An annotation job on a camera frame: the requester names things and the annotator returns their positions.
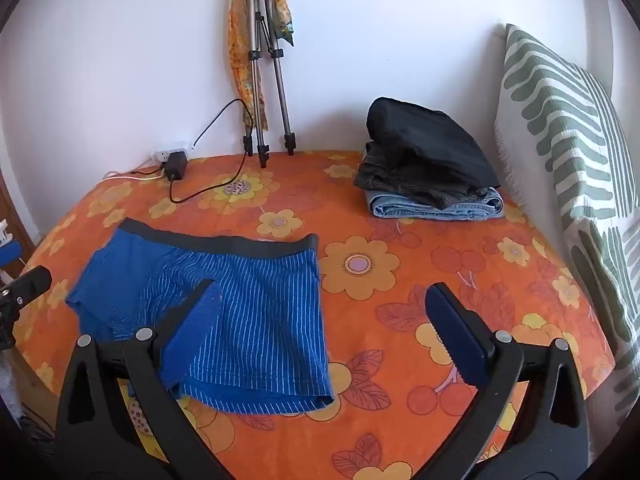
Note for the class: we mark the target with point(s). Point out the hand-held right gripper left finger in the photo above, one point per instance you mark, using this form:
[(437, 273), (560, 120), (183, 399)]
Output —
[(192, 325)]

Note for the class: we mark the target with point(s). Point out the orange floral blanket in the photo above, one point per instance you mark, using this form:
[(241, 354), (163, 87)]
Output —
[(400, 260)]

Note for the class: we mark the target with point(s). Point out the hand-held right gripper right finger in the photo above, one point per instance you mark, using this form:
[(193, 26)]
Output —
[(457, 332)]

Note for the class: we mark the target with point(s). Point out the light blue folded jeans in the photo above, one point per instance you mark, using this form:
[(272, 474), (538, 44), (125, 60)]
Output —
[(400, 208)]

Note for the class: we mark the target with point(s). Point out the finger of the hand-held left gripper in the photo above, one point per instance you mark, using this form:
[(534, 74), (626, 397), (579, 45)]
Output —
[(10, 253), (30, 282)]

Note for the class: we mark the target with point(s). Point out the silver camera tripod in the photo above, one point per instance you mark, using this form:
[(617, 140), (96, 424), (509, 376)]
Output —
[(281, 80)]

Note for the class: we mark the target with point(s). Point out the green white patterned pillow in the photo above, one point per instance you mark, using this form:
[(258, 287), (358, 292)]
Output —
[(600, 280), (560, 125)]

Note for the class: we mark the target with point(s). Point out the brown wooden furniture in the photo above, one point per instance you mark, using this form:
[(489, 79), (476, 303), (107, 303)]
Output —
[(15, 205)]

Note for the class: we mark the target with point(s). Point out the black folded pants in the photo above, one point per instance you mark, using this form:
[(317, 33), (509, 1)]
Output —
[(425, 145)]

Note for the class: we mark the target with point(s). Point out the blue striped boxer shorts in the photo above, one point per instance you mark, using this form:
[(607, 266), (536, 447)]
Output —
[(260, 310)]

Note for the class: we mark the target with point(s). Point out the dark checked folded pants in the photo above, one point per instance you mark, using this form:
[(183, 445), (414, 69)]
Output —
[(395, 180)]

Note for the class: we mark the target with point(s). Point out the white lace cloth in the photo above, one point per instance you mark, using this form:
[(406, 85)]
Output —
[(10, 385)]

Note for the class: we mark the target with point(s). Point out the orange floral scarf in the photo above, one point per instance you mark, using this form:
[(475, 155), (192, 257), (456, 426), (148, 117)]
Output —
[(237, 60)]

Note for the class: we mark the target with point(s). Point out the white power strip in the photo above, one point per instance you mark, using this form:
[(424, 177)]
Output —
[(162, 154)]

